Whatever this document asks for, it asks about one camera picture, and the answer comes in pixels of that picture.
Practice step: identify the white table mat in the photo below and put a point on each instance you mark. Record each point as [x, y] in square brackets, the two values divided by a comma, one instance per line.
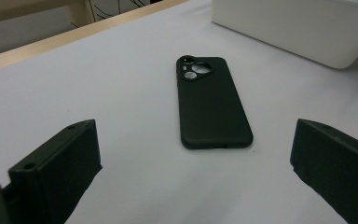
[130, 99]

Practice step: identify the black phone case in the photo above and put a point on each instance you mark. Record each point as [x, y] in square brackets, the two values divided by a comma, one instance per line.
[211, 112]

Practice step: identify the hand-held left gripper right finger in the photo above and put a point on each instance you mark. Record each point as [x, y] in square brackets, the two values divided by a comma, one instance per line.
[338, 161]

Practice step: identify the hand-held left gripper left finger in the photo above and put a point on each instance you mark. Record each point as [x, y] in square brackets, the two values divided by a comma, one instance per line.
[59, 161]

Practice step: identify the light wooden bench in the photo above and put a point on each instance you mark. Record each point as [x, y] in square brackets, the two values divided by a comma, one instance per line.
[28, 9]

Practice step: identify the white plastic bin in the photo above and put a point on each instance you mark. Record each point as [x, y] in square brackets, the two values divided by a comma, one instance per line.
[292, 28]

